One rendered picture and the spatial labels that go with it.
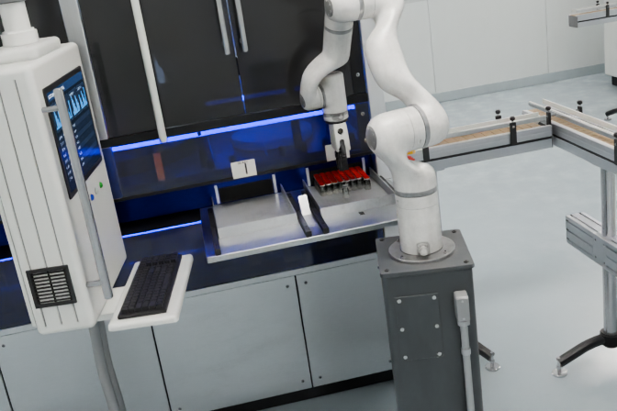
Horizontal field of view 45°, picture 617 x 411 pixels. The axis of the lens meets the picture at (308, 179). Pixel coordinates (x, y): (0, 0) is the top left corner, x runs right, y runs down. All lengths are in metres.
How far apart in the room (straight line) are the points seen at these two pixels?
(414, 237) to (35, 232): 1.03
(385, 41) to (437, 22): 5.54
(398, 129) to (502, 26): 5.94
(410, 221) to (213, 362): 1.14
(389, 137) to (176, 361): 1.34
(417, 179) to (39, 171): 1.00
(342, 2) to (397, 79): 0.26
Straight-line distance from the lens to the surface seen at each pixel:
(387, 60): 2.07
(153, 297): 2.26
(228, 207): 2.71
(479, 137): 3.01
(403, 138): 2.00
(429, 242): 2.13
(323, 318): 2.91
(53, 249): 2.16
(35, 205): 2.12
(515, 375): 3.19
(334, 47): 2.37
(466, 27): 7.74
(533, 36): 8.05
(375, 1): 2.14
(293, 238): 2.34
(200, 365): 2.94
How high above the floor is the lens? 1.76
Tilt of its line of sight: 18 degrees down
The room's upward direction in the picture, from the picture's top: 8 degrees counter-clockwise
